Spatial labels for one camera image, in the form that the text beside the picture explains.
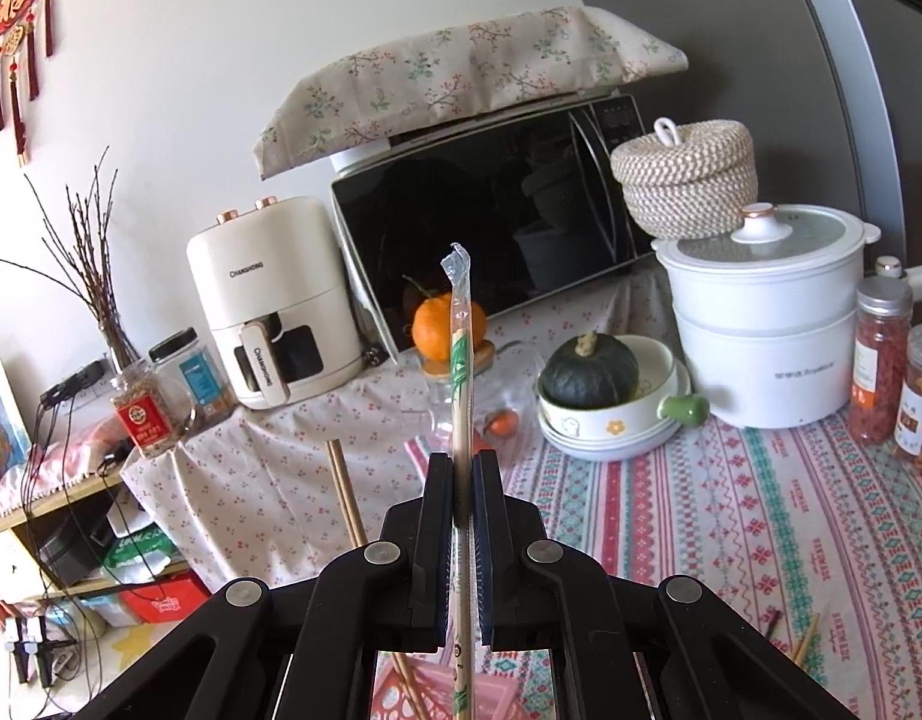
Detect glass jar with wooden lid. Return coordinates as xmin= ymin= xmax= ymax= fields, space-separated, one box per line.
xmin=422 ymin=341 xmax=544 ymax=458

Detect wooden chopstick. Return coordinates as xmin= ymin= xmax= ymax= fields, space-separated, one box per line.
xmin=326 ymin=441 xmax=424 ymax=720
xmin=794 ymin=613 xmax=819 ymax=668
xmin=798 ymin=613 xmax=823 ymax=668
xmin=333 ymin=441 xmax=430 ymax=720

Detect black microwave oven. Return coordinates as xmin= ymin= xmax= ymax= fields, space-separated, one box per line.
xmin=329 ymin=90 xmax=657 ymax=365

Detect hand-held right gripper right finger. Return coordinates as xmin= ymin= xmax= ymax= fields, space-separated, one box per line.
xmin=471 ymin=450 xmax=859 ymax=720

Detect jar of red dried berries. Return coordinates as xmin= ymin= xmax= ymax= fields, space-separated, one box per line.
xmin=851 ymin=277 xmax=915 ymax=445

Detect striped embroidered tablecloth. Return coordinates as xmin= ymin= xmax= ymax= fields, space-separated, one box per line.
xmin=404 ymin=405 xmax=922 ymax=720

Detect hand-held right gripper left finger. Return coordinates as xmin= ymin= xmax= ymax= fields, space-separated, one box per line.
xmin=71 ymin=452 xmax=456 ymax=720

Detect red cardboard box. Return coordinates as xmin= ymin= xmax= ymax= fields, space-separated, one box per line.
xmin=119 ymin=574 xmax=211 ymax=623

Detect dark green kabocha squash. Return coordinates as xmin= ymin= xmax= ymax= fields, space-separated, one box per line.
xmin=543 ymin=330 xmax=642 ymax=407

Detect red knot wall ornament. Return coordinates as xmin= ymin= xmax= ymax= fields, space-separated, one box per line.
xmin=0 ymin=0 xmax=58 ymax=166

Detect woven lidded basket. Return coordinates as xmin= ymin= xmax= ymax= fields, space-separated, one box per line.
xmin=611 ymin=118 xmax=759 ymax=241

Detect cream air fryer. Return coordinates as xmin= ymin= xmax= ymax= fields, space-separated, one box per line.
xmin=187 ymin=195 xmax=368 ymax=411

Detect large orange with stem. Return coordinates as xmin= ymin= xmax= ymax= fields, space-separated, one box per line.
xmin=412 ymin=277 xmax=490 ymax=365

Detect white bowl with green handle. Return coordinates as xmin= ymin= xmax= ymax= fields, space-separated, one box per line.
xmin=536 ymin=337 xmax=711 ymax=462

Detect plastic-wrapped wooden chopsticks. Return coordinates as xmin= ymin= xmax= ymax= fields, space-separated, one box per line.
xmin=440 ymin=242 xmax=480 ymax=720

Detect black lid blue label jar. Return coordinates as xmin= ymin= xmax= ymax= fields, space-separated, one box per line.
xmin=147 ymin=328 xmax=237 ymax=432

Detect floral appliance cover cloth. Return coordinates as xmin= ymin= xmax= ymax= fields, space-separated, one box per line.
xmin=252 ymin=6 xmax=690 ymax=181

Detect white small-flower cloth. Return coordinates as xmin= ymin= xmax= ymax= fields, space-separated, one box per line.
xmin=119 ymin=262 xmax=687 ymax=593

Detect green plastic packet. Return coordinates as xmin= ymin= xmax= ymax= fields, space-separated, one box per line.
xmin=104 ymin=529 xmax=169 ymax=571

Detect white electric steamer pot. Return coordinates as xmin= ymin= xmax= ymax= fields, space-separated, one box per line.
xmin=650 ymin=202 xmax=882 ymax=430

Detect red label glass jar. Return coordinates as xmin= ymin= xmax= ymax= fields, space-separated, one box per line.
xmin=108 ymin=360 xmax=188 ymax=458

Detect pink plastic utensil basket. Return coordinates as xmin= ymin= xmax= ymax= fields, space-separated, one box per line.
xmin=372 ymin=652 xmax=552 ymax=720

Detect grey refrigerator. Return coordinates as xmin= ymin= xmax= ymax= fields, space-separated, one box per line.
xmin=551 ymin=0 xmax=922 ymax=278

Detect black power strip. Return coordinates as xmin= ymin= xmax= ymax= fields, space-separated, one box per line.
xmin=39 ymin=360 xmax=109 ymax=410

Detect dry twig bunch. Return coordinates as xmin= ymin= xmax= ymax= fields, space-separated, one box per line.
xmin=0 ymin=146 xmax=143 ymax=374

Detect wooden shelf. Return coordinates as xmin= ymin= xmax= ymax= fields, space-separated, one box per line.
xmin=0 ymin=465 xmax=132 ymax=601

